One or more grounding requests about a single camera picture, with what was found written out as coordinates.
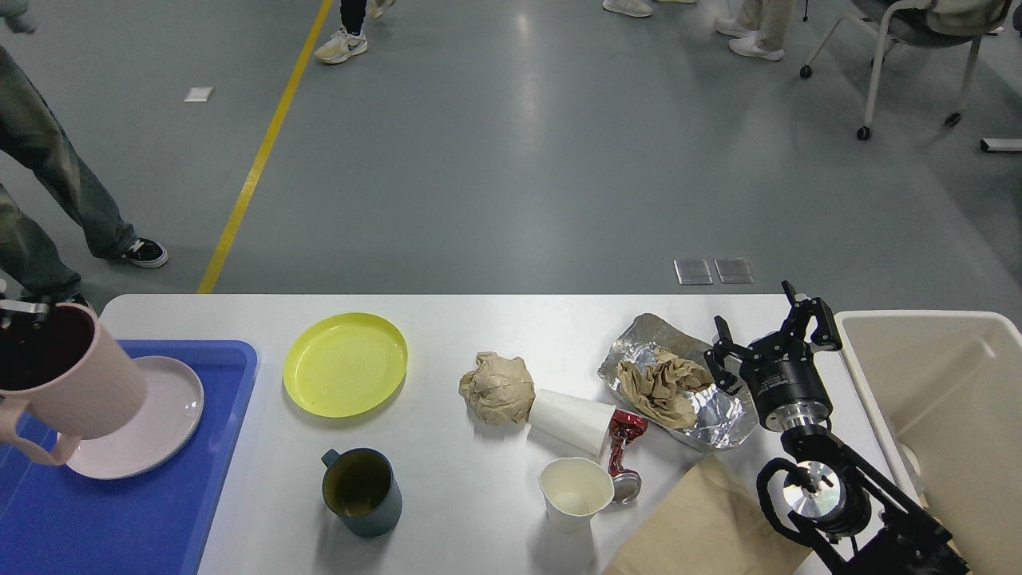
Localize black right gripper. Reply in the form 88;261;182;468
704;280;843;433

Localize yellow plate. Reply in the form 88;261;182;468
283;312;409;418

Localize dark teal mug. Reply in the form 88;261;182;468
321;447;404;538

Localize pink mug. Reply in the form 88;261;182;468
1;303;149;466

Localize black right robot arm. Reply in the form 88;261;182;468
703;281;970;574

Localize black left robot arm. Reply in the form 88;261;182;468
1;298;54;330

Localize right metal floor plate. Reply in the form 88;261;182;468
713;258;755;284

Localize metal floor plate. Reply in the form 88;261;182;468
673;259;715;285
713;258;755;284

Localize left metal floor plate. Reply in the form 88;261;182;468
673;259;715;285

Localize crumpled aluminium foil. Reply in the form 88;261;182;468
597;313;757;454

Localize crumpled brown paper on foil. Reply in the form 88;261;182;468
616;347;713;430

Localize beige plastic bin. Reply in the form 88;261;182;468
836;310;1021;574

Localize crushed red can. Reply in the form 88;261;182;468
606;410;649;506

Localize white paper cup lying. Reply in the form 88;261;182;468
527;389;616;456

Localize white paper cup upright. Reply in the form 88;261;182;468
539;456;614;533

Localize crumpled brown paper ball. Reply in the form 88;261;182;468
458;351;536;426

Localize white metal bar on floor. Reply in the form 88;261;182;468
979;137;1022;153

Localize people's feet in background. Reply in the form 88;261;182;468
601;0;799;62

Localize grey office chair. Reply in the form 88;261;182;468
799;1;1012;141

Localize pink plate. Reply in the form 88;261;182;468
66;356;205;480

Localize blue plastic tray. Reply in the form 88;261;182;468
1;339;258;574

